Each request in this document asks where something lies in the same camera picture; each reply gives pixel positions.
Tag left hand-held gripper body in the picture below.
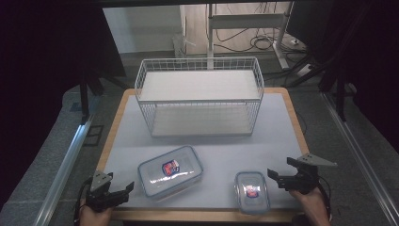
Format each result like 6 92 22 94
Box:
86 169 130 213

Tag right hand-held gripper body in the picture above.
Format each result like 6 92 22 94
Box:
278 153 338 194

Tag small clear food container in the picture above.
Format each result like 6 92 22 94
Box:
233 170 271 216

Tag large clear food container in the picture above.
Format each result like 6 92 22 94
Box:
137 145 204 200

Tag white wire shelf rack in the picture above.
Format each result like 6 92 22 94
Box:
135 56 265 138

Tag person's left hand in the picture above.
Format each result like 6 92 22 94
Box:
78 203 113 226

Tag person's right hand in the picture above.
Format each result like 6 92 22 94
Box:
289 187 332 226

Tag dark floor socket cover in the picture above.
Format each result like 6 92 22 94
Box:
83 124 104 147

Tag light grey table mat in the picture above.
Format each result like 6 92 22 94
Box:
103 92 304 210

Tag black stand legs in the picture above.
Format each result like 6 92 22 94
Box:
283 53 350 122
78 71 130 125

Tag white power strip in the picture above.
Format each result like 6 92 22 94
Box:
295 64 313 78

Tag right hand-held gripper cable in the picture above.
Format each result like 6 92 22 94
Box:
316 177 333 220

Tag aluminium floor rail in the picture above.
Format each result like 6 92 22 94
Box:
323 92 399 225
32 121 94 226

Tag tangle of black floor cables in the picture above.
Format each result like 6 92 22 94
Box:
215 27 307 55

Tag white metal desk frame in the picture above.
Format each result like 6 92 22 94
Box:
206 1 291 70

